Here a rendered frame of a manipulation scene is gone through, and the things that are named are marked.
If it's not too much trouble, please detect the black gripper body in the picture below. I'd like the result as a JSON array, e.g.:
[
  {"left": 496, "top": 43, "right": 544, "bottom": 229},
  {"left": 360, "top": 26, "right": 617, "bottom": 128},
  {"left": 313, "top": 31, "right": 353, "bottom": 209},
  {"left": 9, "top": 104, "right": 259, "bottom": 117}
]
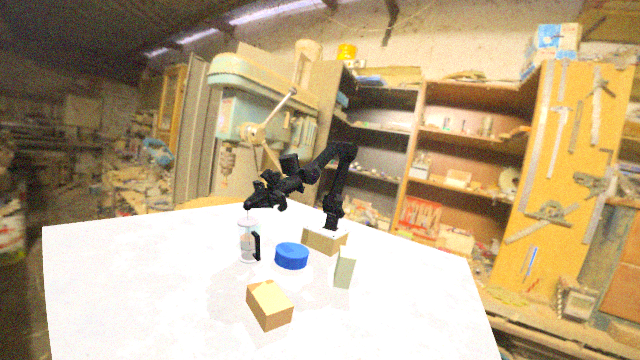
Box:
[{"left": 252, "top": 179, "right": 291, "bottom": 213}]

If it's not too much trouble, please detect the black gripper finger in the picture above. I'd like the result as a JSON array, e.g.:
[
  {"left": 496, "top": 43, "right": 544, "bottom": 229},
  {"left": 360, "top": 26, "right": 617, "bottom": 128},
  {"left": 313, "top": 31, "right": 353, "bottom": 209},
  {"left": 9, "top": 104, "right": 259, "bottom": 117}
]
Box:
[
  {"left": 247, "top": 190, "right": 274, "bottom": 209},
  {"left": 243, "top": 185, "right": 262, "bottom": 203}
]

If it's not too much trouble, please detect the blue short cylinder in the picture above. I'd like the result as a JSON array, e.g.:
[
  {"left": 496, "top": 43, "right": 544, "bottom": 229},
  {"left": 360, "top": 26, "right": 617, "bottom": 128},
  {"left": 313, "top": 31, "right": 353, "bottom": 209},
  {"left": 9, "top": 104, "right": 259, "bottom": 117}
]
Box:
[{"left": 274, "top": 242, "right": 309, "bottom": 270}]

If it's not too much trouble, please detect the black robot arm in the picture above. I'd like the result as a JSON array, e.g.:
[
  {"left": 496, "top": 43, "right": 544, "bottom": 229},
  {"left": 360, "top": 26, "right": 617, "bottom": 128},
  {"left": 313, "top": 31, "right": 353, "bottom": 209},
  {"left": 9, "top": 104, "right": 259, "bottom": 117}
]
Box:
[{"left": 260, "top": 141, "right": 359, "bottom": 232}]

